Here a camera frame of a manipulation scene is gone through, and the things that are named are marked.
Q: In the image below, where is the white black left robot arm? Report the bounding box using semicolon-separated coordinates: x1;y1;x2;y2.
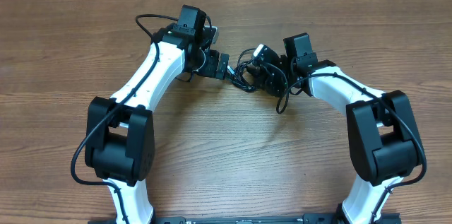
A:
71;5;229;223

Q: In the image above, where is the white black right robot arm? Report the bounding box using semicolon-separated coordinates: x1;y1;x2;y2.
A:
251;33;427;223

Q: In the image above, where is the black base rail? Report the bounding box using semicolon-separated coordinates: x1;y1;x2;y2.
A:
88;211;403;224

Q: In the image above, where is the black USB cable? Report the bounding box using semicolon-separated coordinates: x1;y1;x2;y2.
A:
225;47;269;93

